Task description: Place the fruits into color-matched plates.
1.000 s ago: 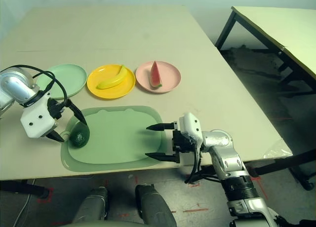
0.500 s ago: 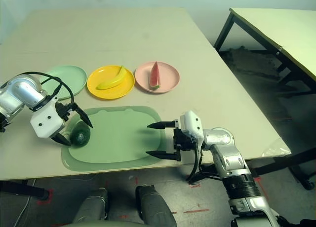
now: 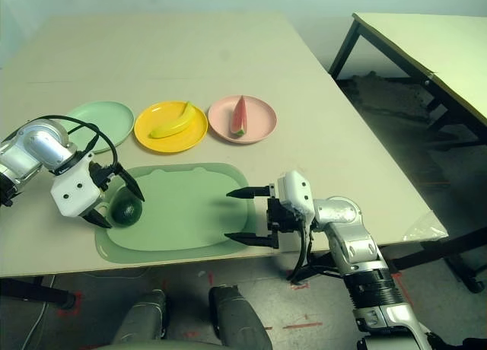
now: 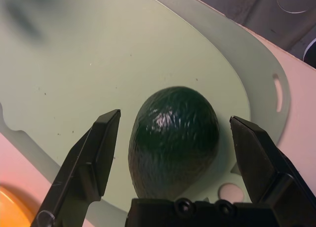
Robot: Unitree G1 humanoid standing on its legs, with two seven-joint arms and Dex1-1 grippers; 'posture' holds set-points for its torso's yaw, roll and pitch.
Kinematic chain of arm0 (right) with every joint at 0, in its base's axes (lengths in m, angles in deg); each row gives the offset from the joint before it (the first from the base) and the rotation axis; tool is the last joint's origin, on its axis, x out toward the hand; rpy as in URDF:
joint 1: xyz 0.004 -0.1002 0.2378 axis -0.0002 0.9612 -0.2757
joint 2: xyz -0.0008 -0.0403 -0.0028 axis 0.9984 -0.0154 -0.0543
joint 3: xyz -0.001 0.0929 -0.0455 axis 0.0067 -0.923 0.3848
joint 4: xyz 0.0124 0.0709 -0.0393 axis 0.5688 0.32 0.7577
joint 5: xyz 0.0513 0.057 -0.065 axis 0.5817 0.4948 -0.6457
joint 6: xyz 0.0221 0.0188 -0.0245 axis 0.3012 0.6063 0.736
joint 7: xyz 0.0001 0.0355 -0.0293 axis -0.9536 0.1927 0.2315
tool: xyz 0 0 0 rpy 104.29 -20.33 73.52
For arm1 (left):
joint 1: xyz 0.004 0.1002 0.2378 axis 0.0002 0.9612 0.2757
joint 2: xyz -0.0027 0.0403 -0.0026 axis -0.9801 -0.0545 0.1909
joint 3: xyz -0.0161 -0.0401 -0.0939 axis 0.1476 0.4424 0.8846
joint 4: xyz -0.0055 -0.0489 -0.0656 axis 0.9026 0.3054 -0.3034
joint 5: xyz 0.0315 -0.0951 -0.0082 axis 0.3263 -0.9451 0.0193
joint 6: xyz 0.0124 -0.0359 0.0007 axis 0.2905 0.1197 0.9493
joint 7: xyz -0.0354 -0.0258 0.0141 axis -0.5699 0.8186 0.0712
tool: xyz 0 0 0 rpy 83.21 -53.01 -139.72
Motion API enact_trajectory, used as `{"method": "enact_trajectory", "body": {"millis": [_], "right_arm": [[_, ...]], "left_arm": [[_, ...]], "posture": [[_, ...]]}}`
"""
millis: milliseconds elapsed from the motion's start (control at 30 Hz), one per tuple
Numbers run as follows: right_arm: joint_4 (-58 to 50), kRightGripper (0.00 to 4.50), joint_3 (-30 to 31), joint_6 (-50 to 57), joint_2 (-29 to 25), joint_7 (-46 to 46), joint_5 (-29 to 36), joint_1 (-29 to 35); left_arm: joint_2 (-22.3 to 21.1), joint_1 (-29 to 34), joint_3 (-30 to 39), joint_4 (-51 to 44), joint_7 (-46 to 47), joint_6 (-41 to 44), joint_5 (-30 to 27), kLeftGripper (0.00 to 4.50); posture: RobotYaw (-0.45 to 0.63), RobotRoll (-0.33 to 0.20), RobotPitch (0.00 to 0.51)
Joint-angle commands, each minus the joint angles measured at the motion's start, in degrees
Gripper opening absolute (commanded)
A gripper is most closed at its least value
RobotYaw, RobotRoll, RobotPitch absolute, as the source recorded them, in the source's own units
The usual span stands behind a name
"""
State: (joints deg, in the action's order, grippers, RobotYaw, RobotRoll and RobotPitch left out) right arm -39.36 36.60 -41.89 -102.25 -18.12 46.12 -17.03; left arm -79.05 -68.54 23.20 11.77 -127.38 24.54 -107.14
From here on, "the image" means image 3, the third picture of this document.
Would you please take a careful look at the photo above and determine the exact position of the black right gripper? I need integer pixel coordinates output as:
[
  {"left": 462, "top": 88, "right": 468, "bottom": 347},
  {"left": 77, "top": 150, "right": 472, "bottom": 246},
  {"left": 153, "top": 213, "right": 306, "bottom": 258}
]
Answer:
[{"left": 224, "top": 182, "right": 305, "bottom": 250}]

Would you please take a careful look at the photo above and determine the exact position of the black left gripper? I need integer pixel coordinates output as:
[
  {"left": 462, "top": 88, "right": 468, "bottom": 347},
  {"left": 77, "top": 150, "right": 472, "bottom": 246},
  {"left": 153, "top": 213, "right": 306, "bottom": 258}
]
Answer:
[{"left": 81, "top": 161, "right": 145, "bottom": 229}]

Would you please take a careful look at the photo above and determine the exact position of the dark green avocado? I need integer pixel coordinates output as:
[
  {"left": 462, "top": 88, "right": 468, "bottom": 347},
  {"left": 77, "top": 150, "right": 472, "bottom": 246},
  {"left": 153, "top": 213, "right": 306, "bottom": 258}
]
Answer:
[{"left": 110, "top": 188, "right": 144, "bottom": 228}]

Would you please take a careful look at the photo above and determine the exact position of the yellow banana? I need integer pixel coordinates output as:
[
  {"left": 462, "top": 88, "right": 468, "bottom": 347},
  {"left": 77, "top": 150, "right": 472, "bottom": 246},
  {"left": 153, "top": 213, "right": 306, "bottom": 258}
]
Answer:
[{"left": 148, "top": 100, "right": 199, "bottom": 140}]

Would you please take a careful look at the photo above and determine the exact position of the red watermelon slice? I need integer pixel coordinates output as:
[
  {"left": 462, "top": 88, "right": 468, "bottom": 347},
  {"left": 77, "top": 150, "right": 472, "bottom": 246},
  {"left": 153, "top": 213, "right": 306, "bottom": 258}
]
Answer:
[{"left": 229, "top": 94, "right": 248, "bottom": 138}]

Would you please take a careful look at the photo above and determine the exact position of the green cutting board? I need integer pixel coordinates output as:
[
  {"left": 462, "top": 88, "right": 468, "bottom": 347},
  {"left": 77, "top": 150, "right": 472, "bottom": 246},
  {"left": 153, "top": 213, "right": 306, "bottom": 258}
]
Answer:
[{"left": 94, "top": 162, "right": 256, "bottom": 266}]

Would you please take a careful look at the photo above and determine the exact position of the green plastic plate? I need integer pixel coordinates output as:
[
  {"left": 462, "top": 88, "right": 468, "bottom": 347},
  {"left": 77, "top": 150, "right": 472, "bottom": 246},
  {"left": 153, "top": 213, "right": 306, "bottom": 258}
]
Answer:
[{"left": 64, "top": 100, "right": 135, "bottom": 155}]

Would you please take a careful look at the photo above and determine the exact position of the yellow plastic plate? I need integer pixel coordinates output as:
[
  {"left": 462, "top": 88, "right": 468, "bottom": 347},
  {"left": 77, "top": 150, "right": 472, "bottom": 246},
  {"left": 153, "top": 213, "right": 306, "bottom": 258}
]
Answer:
[{"left": 133, "top": 100, "right": 209, "bottom": 154}]

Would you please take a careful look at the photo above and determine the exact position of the pink plastic plate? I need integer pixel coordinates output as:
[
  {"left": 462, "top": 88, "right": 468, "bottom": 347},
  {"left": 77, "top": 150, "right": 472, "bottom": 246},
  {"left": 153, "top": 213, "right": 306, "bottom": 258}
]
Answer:
[{"left": 207, "top": 95, "right": 278, "bottom": 145}]

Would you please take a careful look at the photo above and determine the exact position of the grey robot right leg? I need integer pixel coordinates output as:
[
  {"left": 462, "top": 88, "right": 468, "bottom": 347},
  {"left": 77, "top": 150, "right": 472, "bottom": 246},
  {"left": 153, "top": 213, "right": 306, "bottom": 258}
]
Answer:
[{"left": 208, "top": 285, "right": 273, "bottom": 350}]

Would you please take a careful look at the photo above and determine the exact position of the grey robot leg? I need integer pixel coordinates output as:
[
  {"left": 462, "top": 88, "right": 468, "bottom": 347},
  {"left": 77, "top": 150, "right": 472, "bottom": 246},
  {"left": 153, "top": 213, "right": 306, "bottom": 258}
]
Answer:
[
  {"left": 113, "top": 288, "right": 168, "bottom": 343},
  {"left": 208, "top": 285, "right": 273, "bottom": 350}
]

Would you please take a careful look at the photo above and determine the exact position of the grey robot left leg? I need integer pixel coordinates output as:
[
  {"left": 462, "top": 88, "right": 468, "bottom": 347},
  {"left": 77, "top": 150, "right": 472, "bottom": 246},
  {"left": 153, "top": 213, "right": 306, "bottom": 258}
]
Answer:
[{"left": 113, "top": 288, "right": 168, "bottom": 343}]

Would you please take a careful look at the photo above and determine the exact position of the black table base bar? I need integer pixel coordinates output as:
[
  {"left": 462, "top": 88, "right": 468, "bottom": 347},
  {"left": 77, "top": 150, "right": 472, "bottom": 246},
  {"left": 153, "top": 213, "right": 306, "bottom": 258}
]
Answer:
[{"left": 0, "top": 277, "right": 75, "bottom": 309}]

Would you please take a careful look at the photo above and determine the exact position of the grey robot torso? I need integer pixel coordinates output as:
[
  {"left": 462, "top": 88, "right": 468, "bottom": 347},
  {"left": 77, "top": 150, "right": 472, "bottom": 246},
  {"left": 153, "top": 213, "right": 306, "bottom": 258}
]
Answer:
[{"left": 94, "top": 338, "right": 214, "bottom": 350}]

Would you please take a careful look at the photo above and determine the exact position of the clear plastic bag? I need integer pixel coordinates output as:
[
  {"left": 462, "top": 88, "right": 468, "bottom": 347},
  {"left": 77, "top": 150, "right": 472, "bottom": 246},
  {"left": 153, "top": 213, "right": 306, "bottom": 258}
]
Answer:
[{"left": 403, "top": 208, "right": 449, "bottom": 241}]

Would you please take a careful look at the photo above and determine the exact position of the side table with black legs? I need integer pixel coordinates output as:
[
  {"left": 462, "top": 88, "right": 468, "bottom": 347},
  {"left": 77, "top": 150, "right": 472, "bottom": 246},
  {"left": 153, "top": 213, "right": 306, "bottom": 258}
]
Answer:
[{"left": 329, "top": 11, "right": 487, "bottom": 138}]

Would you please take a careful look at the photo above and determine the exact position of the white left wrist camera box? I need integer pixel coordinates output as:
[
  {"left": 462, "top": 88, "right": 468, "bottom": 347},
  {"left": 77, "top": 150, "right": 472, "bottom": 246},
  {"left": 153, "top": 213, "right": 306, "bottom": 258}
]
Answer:
[{"left": 50, "top": 151, "right": 106, "bottom": 218}]

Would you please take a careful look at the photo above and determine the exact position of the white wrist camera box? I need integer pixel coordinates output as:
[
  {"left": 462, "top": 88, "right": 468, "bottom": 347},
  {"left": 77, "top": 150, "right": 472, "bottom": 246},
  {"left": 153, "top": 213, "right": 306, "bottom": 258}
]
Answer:
[
  {"left": 276, "top": 170, "right": 316, "bottom": 224},
  {"left": 50, "top": 151, "right": 106, "bottom": 218}
]

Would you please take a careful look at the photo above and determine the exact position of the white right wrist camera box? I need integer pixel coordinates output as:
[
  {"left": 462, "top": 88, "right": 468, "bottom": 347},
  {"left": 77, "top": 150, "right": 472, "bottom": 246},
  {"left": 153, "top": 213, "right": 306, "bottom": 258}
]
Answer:
[{"left": 276, "top": 170, "right": 316, "bottom": 224}]

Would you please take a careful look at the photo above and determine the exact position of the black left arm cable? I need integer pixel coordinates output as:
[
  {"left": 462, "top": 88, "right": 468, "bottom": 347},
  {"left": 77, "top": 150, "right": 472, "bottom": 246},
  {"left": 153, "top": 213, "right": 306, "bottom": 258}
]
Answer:
[{"left": 28, "top": 115, "right": 119, "bottom": 168}]

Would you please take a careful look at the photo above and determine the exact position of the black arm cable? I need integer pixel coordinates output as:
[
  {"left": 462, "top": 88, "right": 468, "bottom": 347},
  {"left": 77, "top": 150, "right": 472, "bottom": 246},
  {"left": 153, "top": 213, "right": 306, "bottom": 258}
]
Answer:
[
  {"left": 28, "top": 115, "right": 119, "bottom": 168},
  {"left": 287, "top": 220, "right": 317, "bottom": 285}
]

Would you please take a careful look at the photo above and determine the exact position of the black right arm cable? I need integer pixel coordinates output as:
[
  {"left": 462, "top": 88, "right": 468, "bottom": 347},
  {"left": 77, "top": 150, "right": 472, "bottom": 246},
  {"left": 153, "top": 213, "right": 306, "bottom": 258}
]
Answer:
[{"left": 287, "top": 220, "right": 317, "bottom": 285}]

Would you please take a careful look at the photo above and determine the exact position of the white floor cable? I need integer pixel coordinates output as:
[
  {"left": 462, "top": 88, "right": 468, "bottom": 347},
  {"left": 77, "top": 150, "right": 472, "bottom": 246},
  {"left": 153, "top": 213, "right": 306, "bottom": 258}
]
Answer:
[{"left": 26, "top": 300, "right": 49, "bottom": 350}]

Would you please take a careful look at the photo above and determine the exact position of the black table base frame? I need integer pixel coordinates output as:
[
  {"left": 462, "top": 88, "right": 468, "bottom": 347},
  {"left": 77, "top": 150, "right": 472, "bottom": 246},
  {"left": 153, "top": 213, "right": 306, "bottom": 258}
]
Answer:
[{"left": 287, "top": 231, "right": 487, "bottom": 294}]

